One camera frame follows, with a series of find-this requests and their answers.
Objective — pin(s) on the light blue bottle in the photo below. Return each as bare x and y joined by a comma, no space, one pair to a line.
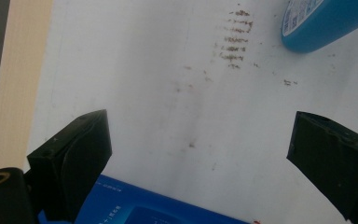
320,25

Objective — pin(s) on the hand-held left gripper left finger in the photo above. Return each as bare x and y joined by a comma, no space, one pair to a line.
71,168

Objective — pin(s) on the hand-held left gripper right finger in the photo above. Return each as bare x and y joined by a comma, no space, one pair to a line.
332,165

